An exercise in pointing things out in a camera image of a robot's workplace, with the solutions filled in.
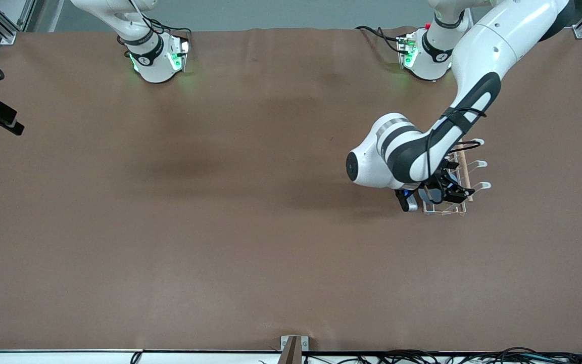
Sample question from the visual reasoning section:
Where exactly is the blue plastic cup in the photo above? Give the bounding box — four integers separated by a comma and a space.
419, 185, 447, 204

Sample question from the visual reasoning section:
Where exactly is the black arm base cable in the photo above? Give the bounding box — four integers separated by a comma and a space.
356, 25, 408, 55
117, 0, 191, 51

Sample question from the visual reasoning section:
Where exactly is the metal bracket with post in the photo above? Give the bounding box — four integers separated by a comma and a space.
280, 335, 310, 364

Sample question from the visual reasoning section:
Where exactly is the black right arm base cable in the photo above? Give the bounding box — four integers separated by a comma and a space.
117, 0, 191, 51

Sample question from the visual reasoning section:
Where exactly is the brown table cover mat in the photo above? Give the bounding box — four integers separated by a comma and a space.
0, 26, 582, 353

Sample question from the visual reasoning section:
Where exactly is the white wire cup holder rack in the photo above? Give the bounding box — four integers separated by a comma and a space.
422, 138, 492, 216

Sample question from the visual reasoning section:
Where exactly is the black left arm base cable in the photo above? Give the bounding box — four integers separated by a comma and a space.
356, 25, 408, 55

